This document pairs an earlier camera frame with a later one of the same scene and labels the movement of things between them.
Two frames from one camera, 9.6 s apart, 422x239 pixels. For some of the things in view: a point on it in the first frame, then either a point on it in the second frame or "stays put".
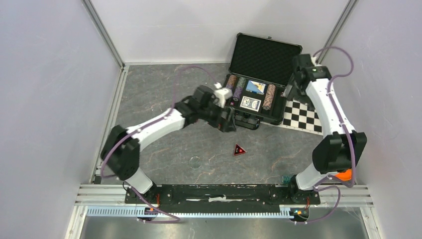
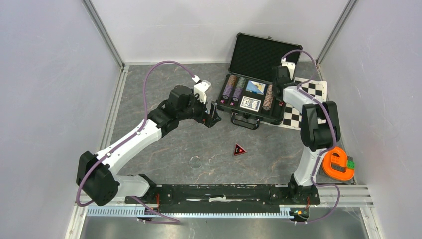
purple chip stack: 237,93 stays put
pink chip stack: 269,97 stays put
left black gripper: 226,125 → 204,118
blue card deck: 256,87 stays put
